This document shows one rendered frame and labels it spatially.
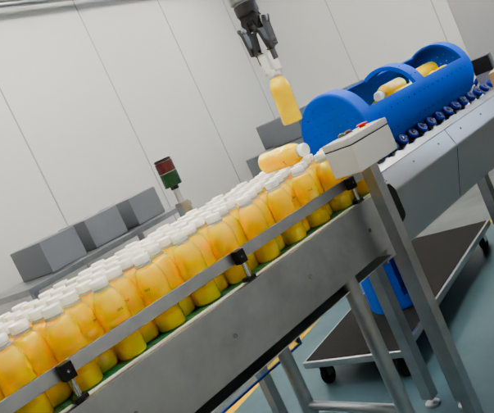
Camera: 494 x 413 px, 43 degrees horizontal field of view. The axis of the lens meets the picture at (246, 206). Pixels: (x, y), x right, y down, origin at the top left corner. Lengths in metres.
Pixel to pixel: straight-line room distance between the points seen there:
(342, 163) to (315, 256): 0.27
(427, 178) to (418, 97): 0.31
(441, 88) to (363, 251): 0.98
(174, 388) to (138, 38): 5.52
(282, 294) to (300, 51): 6.77
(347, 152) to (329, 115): 0.49
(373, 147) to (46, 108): 4.13
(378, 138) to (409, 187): 0.47
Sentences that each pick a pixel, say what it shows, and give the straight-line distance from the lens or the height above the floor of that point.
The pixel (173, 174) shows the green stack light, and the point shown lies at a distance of 2.13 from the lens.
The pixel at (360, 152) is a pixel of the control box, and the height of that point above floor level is 1.05.
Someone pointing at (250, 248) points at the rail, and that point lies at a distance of 1.56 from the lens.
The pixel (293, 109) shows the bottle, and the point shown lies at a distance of 2.01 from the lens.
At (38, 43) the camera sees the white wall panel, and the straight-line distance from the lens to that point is 5.85.
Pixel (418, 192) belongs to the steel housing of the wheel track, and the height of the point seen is 0.77.
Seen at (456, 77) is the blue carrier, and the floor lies 1.07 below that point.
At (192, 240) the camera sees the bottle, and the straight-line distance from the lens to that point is 1.52.
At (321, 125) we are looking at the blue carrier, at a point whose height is 1.13.
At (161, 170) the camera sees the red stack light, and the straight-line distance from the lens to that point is 2.13.
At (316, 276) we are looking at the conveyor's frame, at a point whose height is 0.80.
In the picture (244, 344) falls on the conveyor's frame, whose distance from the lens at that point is 1.49.
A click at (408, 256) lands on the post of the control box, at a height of 0.71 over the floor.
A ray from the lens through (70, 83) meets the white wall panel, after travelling 5.85.
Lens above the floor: 1.24
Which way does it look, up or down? 7 degrees down
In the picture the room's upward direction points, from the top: 25 degrees counter-clockwise
